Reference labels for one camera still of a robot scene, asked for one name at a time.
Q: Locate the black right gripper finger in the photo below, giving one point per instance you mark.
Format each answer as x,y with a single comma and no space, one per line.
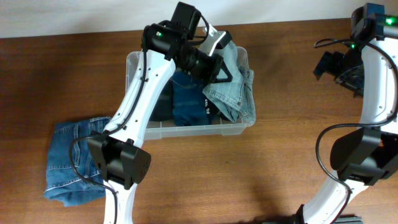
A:
324,66
337,63

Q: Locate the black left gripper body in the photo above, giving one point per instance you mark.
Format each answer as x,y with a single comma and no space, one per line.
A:
201,65

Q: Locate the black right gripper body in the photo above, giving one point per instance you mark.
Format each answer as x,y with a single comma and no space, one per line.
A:
346,78

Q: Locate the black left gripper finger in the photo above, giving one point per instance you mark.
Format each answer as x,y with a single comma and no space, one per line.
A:
224,75
224,41

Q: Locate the light blue jeans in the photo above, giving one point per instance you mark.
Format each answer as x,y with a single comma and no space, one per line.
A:
234,99

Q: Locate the black garment with tape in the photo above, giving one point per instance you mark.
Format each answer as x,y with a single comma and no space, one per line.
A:
163,108
212,111

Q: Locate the teal blue garment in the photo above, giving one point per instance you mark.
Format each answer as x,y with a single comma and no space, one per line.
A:
188,101

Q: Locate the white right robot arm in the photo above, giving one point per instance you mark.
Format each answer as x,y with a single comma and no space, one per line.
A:
369,153

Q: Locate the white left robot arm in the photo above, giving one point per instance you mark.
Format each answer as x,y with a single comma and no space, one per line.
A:
166,46

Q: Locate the clear plastic storage bin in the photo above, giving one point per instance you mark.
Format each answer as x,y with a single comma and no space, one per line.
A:
167,129

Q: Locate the dark blue folded jeans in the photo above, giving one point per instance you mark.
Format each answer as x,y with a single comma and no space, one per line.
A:
63,185

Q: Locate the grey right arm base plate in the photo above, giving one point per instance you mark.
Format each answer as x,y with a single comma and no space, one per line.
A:
349,220

